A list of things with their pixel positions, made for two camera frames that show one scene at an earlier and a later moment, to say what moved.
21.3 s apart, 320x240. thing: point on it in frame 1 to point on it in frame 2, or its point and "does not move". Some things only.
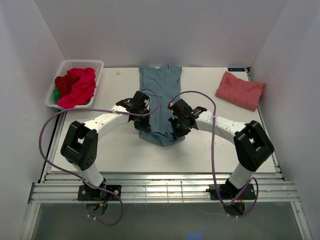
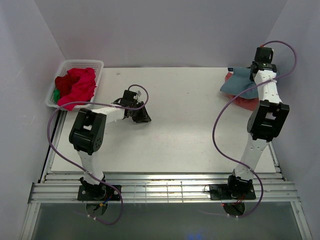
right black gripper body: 179,127 to 251,77
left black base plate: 86,193 does not move
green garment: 56,95 does not move
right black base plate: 227,192 does not move
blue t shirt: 165,79 to 239,82
